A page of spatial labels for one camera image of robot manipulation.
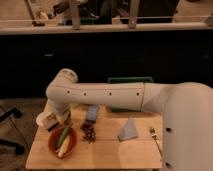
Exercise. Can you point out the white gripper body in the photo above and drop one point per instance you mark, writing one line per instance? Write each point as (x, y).
(64, 119)

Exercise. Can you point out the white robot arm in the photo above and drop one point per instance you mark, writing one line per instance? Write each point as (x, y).
(186, 109)

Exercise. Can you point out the white paper cup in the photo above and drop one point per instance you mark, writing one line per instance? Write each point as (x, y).
(46, 120)

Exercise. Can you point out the green cucumber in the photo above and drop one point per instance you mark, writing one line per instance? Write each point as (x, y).
(62, 136)

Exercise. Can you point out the red bowl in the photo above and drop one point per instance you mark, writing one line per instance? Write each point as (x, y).
(54, 138)

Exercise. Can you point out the grey rectangular block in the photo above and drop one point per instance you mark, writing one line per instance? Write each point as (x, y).
(91, 114)

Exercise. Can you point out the yellow corn cob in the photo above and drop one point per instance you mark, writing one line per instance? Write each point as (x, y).
(63, 149)

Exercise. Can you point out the green plastic bin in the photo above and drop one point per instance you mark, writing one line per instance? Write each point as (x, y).
(116, 80)

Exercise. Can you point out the grey triangular pyramid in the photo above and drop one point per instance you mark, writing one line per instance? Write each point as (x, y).
(128, 131)

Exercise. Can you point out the metal fork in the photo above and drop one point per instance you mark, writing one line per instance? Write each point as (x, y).
(155, 138)

